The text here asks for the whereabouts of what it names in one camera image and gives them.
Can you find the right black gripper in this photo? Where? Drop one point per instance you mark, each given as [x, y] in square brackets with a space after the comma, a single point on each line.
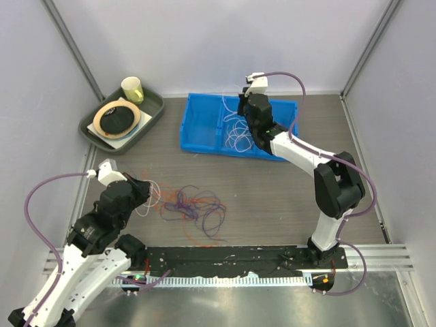
[243, 100]

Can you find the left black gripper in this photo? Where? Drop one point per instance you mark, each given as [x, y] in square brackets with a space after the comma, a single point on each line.
[141, 187]

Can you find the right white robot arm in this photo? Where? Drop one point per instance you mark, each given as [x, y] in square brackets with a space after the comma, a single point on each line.
[338, 187]

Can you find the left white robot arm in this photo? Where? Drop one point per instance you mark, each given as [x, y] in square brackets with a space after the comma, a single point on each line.
[94, 255]

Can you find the blue three-compartment bin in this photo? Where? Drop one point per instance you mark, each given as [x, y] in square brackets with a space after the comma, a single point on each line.
[211, 125]

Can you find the white paper pad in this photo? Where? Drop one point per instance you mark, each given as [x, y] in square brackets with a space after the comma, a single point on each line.
[118, 143]

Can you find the black round disc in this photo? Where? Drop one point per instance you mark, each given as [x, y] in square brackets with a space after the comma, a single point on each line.
[116, 120]

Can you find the tan tape roll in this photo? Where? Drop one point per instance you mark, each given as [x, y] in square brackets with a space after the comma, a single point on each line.
[110, 105]

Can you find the dark green tray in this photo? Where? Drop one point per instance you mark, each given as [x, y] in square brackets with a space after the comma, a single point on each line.
[153, 105]

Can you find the yellow-green mug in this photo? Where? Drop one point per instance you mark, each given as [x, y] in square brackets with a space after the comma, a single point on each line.
[132, 89]

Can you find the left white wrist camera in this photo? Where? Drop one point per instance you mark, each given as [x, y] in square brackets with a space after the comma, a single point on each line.
[106, 173]

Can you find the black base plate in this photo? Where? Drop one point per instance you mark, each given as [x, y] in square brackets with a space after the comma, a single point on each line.
[239, 261]

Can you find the slotted cable duct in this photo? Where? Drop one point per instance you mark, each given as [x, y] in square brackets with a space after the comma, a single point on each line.
[251, 280]

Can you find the right corner aluminium post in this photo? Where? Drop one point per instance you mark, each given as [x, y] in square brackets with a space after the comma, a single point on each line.
[375, 38]

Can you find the corner aluminium post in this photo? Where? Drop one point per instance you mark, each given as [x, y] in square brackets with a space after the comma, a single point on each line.
[375, 38]
[74, 50]

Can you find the left corner aluminium post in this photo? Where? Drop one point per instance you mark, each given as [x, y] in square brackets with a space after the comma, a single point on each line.
[74, 50]

